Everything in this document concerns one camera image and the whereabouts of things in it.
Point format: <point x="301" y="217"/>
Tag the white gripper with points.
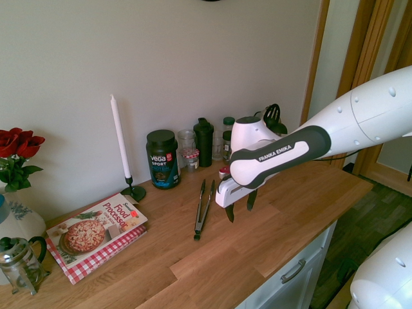
<point x="227" y="196"/>

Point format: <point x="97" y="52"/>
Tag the steel black-tipped kitchen tongs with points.
<point x="197" y="236"/>

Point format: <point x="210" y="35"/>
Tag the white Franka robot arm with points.
<point x="370" y="106"/>

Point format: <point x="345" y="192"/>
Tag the black candle holder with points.
<point x="135" y="192"/>

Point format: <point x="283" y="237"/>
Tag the dark-lid spice jar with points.
<point x="227" y="148"/>

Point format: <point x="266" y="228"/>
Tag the black shaker bottle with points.
<point x="203" y="145"/>

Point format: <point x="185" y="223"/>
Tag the small jar gingham lid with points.
<point x="190" y="155"/>

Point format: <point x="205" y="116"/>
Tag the white cabinet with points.
<point x="309" y="254"/>

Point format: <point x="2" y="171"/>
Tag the green-lid spice jar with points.
<point x="228" y="121"/>

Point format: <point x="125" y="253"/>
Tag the clear glass jar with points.
<point x="186" y="140"/>

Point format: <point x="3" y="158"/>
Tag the black spoon utensil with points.
<point x="280" y="128"/>

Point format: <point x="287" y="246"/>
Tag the black Vega protein tub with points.
<point x="162" y="161"/>

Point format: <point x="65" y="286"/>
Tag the black slotted spatula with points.
<point x="273" y="112"/>

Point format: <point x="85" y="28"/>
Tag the tall white candle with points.
<point x="120" y="138"/>

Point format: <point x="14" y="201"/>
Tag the Food Processor cookbook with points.
<point x="96" y="231"/>

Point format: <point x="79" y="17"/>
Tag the red checkered book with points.
<point x="83" y="271"/>

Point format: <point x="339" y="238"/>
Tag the white floral vase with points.
<point x="19" y="222"/>

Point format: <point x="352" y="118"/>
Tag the glass French press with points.
<point x="19" y="264"/>

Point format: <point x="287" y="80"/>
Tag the red roses bouquet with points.
<point x="19" y="141"/>

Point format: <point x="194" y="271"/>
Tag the black wall clock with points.
<point x="212" y="0"/>

